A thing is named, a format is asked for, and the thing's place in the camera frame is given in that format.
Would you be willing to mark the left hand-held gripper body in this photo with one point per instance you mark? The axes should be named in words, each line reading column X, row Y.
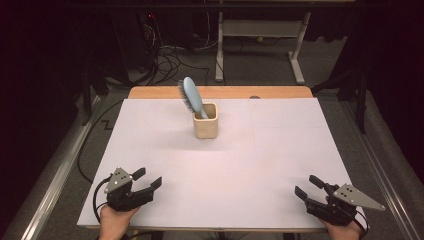
column 125, row 198

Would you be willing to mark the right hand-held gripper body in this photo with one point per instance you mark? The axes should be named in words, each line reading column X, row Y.
column 336, row 208

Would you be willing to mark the beige square cup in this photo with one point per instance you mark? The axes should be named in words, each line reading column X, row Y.
column 206, row 128

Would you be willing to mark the person's right hand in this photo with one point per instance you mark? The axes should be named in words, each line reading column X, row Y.
column 343, row 232

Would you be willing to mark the person's left hand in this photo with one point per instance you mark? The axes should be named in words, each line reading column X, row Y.
column 115, row 223

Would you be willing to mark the white table cover sheet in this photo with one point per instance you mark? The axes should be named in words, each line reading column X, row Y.
column 216, row 180

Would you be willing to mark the black metal stand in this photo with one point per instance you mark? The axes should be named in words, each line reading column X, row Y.
column 87, row 96
column 360, row 100

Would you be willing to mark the small yellow ball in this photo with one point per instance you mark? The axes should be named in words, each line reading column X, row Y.
column 259, row 39

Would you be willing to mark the aluminium rail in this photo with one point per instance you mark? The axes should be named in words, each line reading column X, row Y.
column 383, row 166
column 56, row 180

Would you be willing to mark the white metal desk frame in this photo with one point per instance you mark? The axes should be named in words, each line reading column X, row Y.
column 261, row 28

